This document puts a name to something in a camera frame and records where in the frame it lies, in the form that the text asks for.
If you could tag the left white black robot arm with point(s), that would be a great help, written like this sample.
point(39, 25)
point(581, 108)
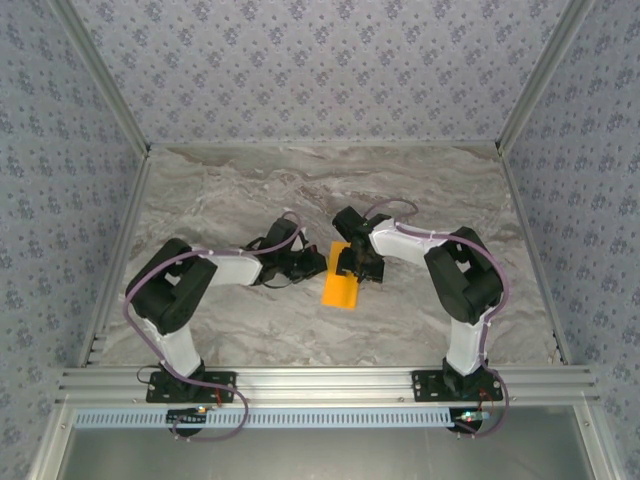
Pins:
point(225, 272)

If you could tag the wide aluminium mounting rail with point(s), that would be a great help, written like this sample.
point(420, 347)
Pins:
point(325, 382)

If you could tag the aluminium table side rail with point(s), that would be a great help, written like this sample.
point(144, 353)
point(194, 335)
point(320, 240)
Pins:
point(127, 225)
point(530, 250)

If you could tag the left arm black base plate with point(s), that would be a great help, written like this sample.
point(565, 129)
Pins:
point(156, 387)

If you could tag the aluminium frame bar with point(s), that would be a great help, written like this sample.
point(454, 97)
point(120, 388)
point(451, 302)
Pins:
point(52, 445)
point(595, 445)

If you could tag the aluminium frame post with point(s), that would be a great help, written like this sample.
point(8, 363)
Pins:
point(541, 75)
point(105, 75)

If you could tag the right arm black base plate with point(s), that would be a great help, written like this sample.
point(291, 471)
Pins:
point(425, 385)

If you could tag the small circuit board with LED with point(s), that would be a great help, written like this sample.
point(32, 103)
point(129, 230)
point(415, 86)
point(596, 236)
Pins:
point(472, 415)
point(187, 415)

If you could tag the orange paper sheet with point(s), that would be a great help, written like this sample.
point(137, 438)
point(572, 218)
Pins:
point(340, 295)

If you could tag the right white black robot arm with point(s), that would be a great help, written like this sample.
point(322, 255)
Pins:
point(405, 242)

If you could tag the grey sheet metal panel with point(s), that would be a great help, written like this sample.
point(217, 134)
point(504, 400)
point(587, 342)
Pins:
point(325, 457)

